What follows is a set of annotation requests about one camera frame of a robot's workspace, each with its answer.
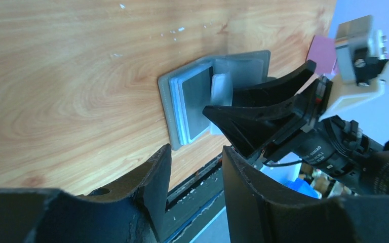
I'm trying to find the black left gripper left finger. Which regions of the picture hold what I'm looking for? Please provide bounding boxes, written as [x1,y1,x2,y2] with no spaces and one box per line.
[0,144,172,242]

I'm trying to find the dark grey credit card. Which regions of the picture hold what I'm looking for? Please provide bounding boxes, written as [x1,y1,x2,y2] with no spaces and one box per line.
[181,63,213,143]

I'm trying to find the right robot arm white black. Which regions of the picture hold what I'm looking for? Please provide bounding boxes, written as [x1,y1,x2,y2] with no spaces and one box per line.
[203,60,389,194]

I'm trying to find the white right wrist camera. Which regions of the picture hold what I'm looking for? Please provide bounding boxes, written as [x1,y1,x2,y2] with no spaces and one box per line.
[319,15,389,121]

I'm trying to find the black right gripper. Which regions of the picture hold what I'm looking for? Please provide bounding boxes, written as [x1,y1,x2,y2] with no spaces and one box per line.
[203,60,363,175]

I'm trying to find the pink card stand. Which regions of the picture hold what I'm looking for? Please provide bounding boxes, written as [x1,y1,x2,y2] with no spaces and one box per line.
[306,35,339,76]

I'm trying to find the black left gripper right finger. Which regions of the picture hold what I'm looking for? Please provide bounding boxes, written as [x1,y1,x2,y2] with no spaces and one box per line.
[222,146,389,242]

